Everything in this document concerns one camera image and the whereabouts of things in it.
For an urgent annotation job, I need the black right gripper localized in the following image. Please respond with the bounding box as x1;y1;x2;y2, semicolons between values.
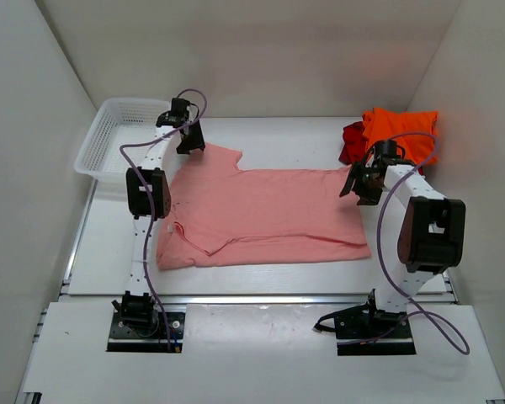
339;162;382;206

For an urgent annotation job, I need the pink t shirt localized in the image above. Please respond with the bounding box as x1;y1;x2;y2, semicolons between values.
156;145;370;271

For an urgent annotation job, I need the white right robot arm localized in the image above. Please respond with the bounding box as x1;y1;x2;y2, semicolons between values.
340;140;466;338

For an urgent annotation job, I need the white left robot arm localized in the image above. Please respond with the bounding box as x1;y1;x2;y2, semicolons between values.
114;92;205;335

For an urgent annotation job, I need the red folded t shirt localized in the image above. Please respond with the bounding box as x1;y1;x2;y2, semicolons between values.
338;121;373;165

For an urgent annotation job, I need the white plastic mesh basket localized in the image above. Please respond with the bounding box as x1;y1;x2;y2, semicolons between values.
74;98;171;185

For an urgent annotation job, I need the orange folded t shirt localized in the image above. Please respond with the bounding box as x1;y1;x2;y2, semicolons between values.
362;108;439;164

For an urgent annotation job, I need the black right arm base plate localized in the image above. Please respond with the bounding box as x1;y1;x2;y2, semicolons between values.
313;306;417;357

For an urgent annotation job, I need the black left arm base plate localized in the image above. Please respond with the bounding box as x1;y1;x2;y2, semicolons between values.
106;311;186;354

